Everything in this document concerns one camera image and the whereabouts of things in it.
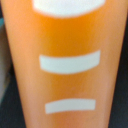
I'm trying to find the orange bread loaf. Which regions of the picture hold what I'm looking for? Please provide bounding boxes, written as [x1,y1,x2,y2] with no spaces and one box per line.
[1,0,128,128]

